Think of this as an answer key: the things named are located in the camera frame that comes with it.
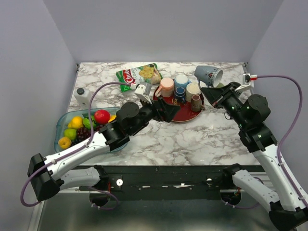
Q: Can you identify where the white bottle black cap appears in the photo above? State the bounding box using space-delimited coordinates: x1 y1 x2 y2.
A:
73 88 92 110

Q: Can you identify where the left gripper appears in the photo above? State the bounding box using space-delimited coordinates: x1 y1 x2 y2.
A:
128 95 180 136

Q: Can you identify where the grey-blue textured mug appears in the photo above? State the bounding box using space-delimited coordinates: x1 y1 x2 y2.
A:
194 65 223 88

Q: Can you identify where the aluminium frame rail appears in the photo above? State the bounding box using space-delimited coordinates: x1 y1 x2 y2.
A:
57 172 277 193

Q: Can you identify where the light blue mug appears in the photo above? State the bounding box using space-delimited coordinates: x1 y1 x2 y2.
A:
174 75 191 89

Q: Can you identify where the brown striped stoneware mug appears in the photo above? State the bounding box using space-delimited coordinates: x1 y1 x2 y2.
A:
191 94 205 112

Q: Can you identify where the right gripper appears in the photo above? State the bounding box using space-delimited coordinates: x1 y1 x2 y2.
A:
201 82 248 128

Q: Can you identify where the yellow lemon toy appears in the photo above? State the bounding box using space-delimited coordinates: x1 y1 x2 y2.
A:
108 115 116 123
68 116 83 129

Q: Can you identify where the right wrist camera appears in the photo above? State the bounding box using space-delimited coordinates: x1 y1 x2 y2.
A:
235 73 257 92

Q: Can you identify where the red apple toy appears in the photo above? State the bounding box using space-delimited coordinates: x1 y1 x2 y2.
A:
94 109 111 125

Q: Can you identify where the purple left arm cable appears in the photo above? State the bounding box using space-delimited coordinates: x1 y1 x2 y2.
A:
20 82 138 211

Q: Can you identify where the green avocado toy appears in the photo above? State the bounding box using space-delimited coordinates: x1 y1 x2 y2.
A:
83 115 97 130

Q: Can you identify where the green lime toy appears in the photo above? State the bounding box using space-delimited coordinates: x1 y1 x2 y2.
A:
64 128 77 141

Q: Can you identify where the round red lacquer tray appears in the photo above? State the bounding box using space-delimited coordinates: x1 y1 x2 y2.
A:
153 87 204 123

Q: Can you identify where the clear blue fruit container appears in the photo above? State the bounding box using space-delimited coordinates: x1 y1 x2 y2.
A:
53 107 127 153

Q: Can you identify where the dark blue glazed mug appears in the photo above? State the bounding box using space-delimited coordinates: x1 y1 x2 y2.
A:
174 87 186 103

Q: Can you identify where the yellow orange pepper toy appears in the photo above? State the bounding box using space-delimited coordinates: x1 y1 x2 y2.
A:
58 136 72 150

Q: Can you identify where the green chips bag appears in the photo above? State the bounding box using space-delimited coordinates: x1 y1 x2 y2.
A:
116 63 163 85

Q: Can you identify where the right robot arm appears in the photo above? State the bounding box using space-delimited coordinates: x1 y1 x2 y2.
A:
200 82 308 231

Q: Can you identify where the pink mug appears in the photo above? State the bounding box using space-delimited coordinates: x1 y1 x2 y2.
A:
154 77 174 97

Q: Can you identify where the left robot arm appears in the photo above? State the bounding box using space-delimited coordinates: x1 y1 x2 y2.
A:
27 98 180 202

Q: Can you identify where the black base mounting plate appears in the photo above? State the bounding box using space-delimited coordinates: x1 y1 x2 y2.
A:
49 165 265 202

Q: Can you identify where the cream mug black handle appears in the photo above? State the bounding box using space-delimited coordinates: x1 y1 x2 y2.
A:
185 83 201 102

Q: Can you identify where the dark grape bunch toy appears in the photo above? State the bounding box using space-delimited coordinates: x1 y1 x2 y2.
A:
72 127 91 146

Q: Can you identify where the light green mug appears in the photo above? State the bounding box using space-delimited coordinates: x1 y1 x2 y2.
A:
216 83 225 88

